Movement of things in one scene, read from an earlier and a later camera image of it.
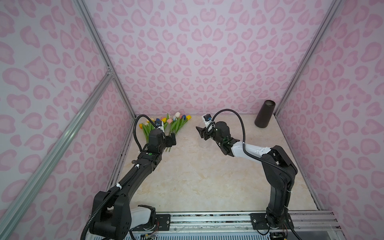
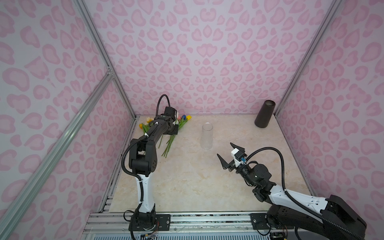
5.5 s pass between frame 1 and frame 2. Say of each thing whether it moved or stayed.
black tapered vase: stayed
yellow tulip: stayed
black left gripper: moved
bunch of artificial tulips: stayed
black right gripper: moved
